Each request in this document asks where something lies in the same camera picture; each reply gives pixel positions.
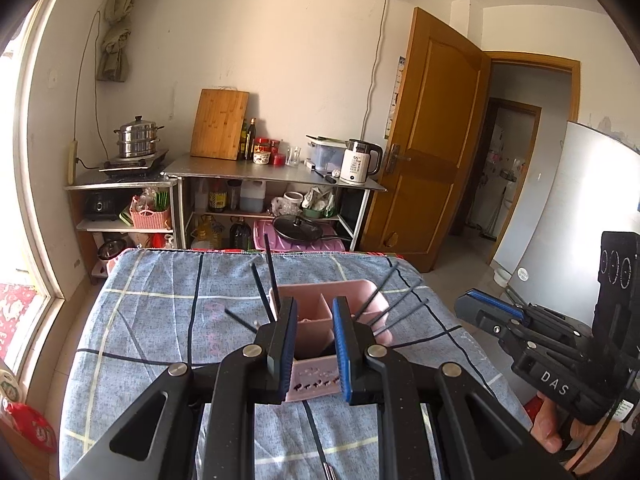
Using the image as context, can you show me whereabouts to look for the steel steamer pot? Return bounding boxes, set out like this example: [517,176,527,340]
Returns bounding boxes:
[114,116,164,159]

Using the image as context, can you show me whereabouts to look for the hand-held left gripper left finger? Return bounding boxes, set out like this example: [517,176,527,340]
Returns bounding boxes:
[65,296,298,480]

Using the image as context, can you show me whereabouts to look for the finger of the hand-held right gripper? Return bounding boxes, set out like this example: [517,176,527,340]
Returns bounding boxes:
[454,288,551,354]
[505,288,597,342]

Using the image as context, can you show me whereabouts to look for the small steel shelf rack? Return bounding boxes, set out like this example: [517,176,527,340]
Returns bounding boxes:
[64,176,181,281]

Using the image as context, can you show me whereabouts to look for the grey tied curtain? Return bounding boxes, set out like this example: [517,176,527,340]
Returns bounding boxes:
[95,0,147,82]

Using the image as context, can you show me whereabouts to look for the black frying pan with lid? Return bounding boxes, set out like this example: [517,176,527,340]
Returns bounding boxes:
[271,214,352,242]

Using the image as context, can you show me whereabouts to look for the wall calendar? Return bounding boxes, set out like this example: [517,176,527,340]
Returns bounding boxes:
[384,55,407,140]

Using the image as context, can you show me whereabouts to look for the pink plastic dish tray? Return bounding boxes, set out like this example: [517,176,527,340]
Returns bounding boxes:
[252,219,347,252]

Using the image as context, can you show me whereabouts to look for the pink woven plastic basket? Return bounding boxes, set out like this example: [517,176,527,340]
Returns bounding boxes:
[130,196,172,230]

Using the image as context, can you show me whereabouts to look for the wooden door frame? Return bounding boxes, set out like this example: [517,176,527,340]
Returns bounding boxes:
[450,51,582,241]

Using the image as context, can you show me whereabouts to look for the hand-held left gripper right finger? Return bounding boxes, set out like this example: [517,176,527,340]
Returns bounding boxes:
[332,295,576,480]

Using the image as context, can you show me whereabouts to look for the blue-grey plaid bed sheet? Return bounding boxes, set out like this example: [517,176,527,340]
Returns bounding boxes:
[59,247,533,480]

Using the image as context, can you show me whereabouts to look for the red lidded spice jars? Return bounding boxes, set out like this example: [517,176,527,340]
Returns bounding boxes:
[253,137,286,167]

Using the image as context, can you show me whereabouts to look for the dark large bottle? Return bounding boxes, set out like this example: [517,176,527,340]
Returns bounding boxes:
[230,217,253,250]

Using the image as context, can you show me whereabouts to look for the wooden cutting board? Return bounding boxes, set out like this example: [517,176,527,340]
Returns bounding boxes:
[190,89,250,161]

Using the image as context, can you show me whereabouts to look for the dark glass oil bottle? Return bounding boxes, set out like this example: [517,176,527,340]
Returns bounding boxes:
[242,118,258,161]

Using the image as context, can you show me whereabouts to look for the pink plastic chopstick basket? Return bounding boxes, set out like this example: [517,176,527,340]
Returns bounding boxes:
[267,282,396,404]

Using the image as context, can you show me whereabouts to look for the red printed bag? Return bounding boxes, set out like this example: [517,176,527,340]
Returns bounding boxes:
[2,400,57,454]

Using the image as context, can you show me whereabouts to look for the white refrigerator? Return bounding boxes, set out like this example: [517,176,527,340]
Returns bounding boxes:
[487,121,640,321]

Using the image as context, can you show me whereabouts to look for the black induction cooker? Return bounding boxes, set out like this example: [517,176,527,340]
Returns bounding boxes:
[98,149,170,177]

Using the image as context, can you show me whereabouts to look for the person's right hand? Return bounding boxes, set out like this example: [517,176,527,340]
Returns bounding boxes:
[530,392,627,462]

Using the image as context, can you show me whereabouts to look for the air conditioner cable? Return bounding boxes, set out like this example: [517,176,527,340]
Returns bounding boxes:
[366,0,389,127]

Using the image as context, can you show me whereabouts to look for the crumpled plastic bags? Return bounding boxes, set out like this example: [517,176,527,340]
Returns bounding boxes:
[300,187,337,219]

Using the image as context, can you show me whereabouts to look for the white electric kettle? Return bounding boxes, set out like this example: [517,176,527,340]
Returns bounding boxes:
[340,139,384,186]

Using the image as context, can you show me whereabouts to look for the black kitchen appliance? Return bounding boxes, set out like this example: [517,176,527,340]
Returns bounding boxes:
[82,191,124,221]

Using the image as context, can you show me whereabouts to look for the steel kitchen table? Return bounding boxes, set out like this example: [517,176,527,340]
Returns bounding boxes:
[162,154,387,252]

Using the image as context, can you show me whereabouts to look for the clear plastic storage box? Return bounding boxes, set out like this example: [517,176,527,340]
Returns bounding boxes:
[306,135,349,174]

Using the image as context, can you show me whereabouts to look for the white plastic jug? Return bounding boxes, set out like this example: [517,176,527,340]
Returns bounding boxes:
[240,179,266,213]

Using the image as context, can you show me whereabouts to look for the wooden door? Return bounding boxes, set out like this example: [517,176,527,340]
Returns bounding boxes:
[360,7,492,273]

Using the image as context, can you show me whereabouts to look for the yellow cooking oil bottle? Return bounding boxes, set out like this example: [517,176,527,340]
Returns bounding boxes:
[191,215,221,250]

